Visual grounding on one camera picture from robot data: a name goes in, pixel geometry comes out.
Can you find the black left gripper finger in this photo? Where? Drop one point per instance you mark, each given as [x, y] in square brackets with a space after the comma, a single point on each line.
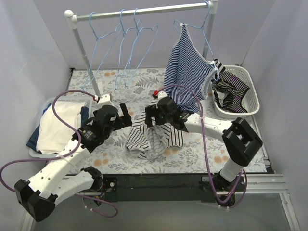
[126, 115]
[120, 124]

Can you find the white plastic basket left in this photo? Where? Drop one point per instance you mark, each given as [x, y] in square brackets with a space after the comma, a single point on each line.
[45, 105]

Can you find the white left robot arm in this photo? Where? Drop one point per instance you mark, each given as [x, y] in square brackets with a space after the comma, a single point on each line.
[40, 194]

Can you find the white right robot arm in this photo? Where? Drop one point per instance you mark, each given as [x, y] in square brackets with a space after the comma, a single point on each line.
[240, 139]

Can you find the floral patterned table mat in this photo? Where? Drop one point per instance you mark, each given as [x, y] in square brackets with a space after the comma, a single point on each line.
[113, 158]

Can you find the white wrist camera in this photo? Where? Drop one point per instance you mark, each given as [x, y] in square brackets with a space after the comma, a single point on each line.
[105, 99]
[159, 94]

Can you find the light blue wire hanger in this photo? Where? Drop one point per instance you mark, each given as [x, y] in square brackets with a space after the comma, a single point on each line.
[103, 46]

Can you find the white perforated plastic basket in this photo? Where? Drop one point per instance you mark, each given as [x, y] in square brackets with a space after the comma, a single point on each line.
[250, 101]

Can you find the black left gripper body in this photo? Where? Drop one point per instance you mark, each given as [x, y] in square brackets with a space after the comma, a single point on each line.
[121, 117]

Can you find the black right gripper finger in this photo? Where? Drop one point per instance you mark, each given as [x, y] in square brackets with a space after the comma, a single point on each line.
[149, 113]
[159, 119]

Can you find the blue white striped tank top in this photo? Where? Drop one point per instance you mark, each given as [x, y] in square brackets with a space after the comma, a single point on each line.
[188, 74]

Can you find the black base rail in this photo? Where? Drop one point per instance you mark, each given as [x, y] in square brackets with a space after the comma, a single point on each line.
[155, 187]

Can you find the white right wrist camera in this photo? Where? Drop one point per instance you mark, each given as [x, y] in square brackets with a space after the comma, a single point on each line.
[159, 94]

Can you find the wide black white striped tank top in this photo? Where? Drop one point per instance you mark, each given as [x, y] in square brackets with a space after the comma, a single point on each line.
[221, 70]

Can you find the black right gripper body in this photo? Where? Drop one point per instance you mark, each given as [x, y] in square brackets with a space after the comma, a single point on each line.
[152, 116]

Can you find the white black thin striped tank top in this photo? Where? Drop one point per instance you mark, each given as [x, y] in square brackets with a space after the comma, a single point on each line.
[148, 143]

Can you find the silver white clothes rack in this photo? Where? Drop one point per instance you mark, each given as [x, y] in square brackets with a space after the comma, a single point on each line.
[74, 19]

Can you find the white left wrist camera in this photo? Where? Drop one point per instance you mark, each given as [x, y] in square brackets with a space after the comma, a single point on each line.
[105, 99]

